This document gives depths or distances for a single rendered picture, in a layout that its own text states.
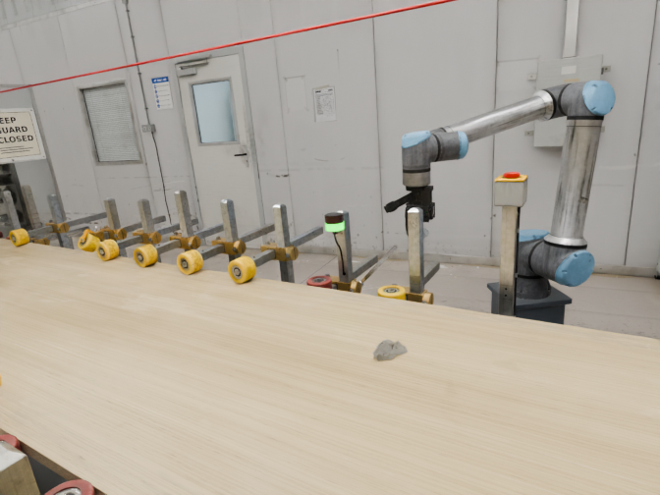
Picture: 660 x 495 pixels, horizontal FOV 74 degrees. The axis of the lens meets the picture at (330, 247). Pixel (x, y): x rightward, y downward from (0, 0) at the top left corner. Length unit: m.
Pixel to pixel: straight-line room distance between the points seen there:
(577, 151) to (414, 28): 2.52
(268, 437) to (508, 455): 0.38
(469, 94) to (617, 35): 1.03
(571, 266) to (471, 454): 1.18
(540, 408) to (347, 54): 3.74
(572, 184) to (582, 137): 0.17
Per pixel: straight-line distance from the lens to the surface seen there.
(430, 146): 1.44
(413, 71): 4.06
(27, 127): 3.56
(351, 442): 0.78
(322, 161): 4.41
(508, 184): 1.19
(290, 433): 0.81
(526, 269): 2.00
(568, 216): 1.84
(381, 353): 0.98
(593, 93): 1.80
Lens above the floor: 1.41
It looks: 17 degrees down
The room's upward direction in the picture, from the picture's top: 5 degrees counter-clockwise
